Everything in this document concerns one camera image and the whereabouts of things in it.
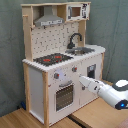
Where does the red left oven knob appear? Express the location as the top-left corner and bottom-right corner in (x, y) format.
(54, 73), (60, 79)

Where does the black toy stovetop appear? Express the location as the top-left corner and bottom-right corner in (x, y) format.
(34, 53), (70, 66)

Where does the white toy microwave door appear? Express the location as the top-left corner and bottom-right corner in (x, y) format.
(67, 4), (89, 21)

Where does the red oven knob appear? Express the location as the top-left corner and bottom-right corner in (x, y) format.
(72, 66), (77, 72)
(54, 73), (60, 79)

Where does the white toy oven door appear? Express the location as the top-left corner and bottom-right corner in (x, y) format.
(49, 78), (80, 125)

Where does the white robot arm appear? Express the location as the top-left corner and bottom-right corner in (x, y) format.
(79, 76), (128, 110)

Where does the grey toy range hood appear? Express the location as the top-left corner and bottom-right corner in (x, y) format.
(34, 6), (64, 27)

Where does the metal toy sink basin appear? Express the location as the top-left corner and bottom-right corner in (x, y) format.
(66, 47), (94, 56)

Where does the black toy faucet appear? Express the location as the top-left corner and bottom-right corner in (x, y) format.
(67, 32), (83, 50)

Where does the wooden toy kitchen unit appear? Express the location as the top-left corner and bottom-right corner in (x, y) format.
(22, 2), (105, 127)

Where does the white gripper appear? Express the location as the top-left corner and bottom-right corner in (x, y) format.
(79, 76), (103, 94)

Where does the white cabinet door with dispenser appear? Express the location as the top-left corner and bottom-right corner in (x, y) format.
(80, 55), (102, 105)

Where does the red right oven knob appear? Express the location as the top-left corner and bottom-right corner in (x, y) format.
(72, 66), (77, 72)

